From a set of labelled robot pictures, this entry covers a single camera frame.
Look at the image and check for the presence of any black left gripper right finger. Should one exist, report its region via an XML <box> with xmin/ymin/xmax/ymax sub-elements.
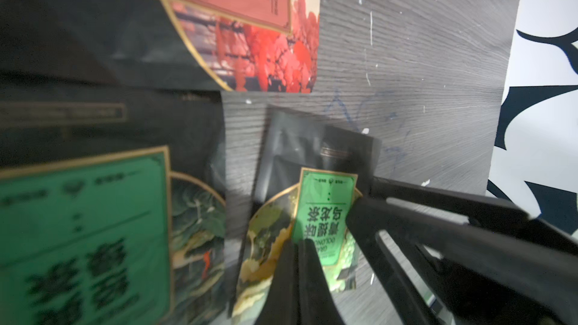
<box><xmin>346</xmin><ymin>178</ymin><xmax>577</xmax><ymax>324</ymax></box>

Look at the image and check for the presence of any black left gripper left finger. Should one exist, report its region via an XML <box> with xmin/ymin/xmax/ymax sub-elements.
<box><xmin>255</xmin><ymin>239</ymin><xmax>344</xmax><ymax>325</ymax></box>

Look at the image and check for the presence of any light green label tea bag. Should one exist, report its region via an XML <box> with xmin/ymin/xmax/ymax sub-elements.
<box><xmin>232</xmin><ymin>108</ymin><xmax>382</xmax><ymax>324</ymax></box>

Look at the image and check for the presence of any teal label tea bag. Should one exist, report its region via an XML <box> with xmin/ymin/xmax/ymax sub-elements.
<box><xmin>1</xmin><ymin>75</ymin><xmax>227</xmax><ymax>324</ymax></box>

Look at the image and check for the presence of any pink label red tea bag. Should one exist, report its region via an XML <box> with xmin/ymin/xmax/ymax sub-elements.
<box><xmin>1</xmin><ymin>0</ymin><xmax>320</xmax><ymax>93</ymax></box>

